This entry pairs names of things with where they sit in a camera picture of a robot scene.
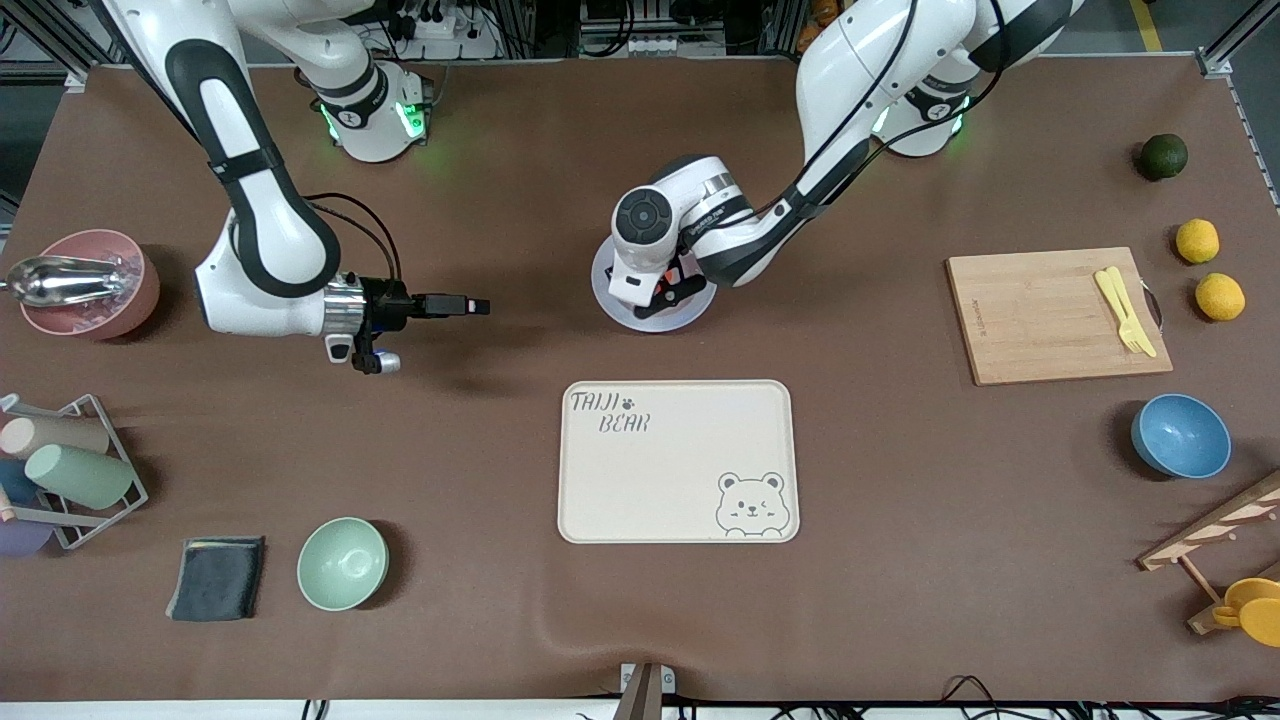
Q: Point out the yellow plastic fork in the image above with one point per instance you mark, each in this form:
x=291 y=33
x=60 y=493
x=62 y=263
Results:
x=1110 y=295

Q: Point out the mint green bowl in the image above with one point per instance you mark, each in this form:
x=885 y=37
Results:
x=342 y=565

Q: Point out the dark teal cup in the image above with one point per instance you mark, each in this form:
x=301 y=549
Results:
x=15 y=482

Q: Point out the bamboo cutting board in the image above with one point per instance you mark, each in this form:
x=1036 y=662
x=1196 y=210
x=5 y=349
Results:
x=1040 y=320

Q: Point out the pink bowl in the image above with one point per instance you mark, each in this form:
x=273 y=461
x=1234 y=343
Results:
x=140 y=300

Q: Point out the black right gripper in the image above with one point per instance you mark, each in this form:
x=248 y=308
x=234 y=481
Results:
x=386 y=305

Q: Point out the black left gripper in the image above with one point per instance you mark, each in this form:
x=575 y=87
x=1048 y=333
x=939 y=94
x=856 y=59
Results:
x=678 y=283

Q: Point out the beige cup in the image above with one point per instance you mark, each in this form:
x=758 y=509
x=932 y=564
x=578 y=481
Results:
x=55 y=435

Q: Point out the orange tomato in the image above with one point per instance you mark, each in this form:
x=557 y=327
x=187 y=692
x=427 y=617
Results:
x=688 y=270

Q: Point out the yellow plastic knife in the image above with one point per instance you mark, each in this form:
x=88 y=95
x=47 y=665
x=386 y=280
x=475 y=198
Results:
x=1130 y=305

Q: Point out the clear ice cubes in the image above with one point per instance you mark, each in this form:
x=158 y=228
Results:
x=95 y=315

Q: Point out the pale lavender round plate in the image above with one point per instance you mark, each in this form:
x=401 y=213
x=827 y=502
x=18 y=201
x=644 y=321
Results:
x=605 y=285

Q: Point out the dark green lime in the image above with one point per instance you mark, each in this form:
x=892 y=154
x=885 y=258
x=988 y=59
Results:
x=1164 y=157

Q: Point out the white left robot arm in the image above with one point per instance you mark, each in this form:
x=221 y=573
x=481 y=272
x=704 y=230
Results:
x=850 y=80

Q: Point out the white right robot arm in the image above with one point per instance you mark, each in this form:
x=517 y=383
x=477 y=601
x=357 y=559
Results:
x=270 y=220

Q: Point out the white power strip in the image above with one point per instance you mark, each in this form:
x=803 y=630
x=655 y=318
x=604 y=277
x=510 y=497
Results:
x=450 y=35

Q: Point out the cream tray with bear print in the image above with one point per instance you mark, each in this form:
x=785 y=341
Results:
x=650 y=480

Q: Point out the yellow cup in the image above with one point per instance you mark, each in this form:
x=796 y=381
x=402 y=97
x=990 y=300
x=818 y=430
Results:
x=1260 y=610

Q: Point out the wooden peg drying rack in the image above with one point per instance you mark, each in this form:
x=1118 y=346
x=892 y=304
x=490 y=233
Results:
x=1215 y=525

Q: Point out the yellow lemon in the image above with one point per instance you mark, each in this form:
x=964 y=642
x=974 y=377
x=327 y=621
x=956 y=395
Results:
x=1197 y=241
x=1220 y=297

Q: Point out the folded grey cloth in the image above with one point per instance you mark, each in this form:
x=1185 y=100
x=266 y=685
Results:
x=215 y=580

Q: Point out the purple cup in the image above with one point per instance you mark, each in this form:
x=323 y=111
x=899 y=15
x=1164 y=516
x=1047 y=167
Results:
x=22 y=540

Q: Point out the green cup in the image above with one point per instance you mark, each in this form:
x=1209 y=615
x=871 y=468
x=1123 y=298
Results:
x=80 y=475

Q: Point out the pile of orange objects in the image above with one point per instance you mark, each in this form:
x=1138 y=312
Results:
x=812 y=30

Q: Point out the aluminium frame post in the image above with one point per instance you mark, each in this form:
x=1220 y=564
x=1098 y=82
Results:
x=75 y=60
x=1225 y=50

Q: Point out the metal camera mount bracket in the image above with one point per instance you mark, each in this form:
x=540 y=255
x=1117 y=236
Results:
x=645 y=695

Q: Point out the metal ice scoop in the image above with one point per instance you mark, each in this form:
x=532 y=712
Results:
x=60 y=280

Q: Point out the blue bowl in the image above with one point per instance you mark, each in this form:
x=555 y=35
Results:
x=1180 y=435

